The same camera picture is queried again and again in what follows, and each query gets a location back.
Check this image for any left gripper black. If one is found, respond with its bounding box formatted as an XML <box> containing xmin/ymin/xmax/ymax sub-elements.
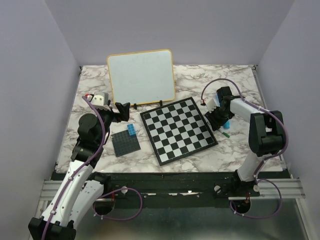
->
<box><xmin>95</xmin><ymin>99</ymin><xmax>131</xmax><ymax>145</ymax></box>

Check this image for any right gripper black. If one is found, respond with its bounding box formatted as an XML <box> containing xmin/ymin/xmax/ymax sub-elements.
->
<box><xmin>204</xmin><ymin>105</ymin><xmax>231</xmax><ymax>131</ymax></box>

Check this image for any yellow framed whiteboard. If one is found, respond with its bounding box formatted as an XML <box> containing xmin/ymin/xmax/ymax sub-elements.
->
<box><xmin>106</xmin><ymin>49</ymin><xmax>176</xmax><ymax>106</ymax></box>

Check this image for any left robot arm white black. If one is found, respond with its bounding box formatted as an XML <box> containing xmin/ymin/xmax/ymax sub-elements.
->
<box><xmin>28</xmin><ymin>99</ymin><xmax>130</xmax><ymax>240</ymax></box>

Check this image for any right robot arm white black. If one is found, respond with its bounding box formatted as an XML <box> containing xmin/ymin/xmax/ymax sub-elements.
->
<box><xmin>202</xmin><ymin>86</ymin><xmax>288</xmax><ymax>196</ymax></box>

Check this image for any blue cylindrical eraser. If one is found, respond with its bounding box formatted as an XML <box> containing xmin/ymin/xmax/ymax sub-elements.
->
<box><xmin>223</xmin><ymin>121</ymin><xmax>230</xmax><ymax>130</ymax></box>

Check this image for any blue lego brick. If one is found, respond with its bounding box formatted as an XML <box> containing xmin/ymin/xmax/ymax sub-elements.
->
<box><xmin>127</xmin><ymin>123</ymin><xmax>137</xmax><ymax>136</ymax></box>

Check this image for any dark grey lego baseplate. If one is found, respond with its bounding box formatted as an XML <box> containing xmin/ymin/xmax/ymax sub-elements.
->
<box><xmin>111</xmin><ymin>130</ymin><xmax>141</xmax><ymax>158</ymax></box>

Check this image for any black white chessboard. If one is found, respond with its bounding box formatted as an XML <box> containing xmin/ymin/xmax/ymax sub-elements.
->
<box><xmin>140</xmin><ymin>97</ymin><xmax>218</xmax><ymax>166</ymax></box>

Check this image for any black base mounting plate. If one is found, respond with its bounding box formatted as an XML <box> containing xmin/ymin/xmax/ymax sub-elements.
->
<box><xmin>89</xmin><ymin>172</ymin><xmax>260</xmax><ymax>209</ymax></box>

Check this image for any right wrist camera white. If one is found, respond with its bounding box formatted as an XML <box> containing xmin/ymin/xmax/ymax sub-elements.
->
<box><xmin>205</xmin><ymin>98</ymin><xmax>217</xmax><ymax>113</ymax></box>

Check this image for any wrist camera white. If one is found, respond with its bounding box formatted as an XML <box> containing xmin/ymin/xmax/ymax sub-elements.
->
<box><xmin>90</xmin><ymin>91</ymin><xmax>109</xmax><ymax>109</ymax></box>
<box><xmin>205</xmin><ymin>98</ymin><xmax>217</xmax><ymax>113</ymax></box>

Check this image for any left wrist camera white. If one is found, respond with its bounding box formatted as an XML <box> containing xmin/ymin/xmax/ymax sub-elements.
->
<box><xmin>90</xmin><ymin>91</ymin><xmax>109</xmax><ymax>109</ymax></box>

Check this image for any wire whiteboard stand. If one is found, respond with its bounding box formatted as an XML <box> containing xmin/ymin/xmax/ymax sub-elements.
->
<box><xmin>132</xmin><ymin>100</ymin><xmax>164</xmax><ymax>110</ymax></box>

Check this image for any aluminium rail frame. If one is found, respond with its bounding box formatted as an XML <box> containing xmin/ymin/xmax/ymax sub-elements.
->
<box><xmin>27</xmin><ymin>64</ymin><xmax>311</xmax><ymax>240</ymax></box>

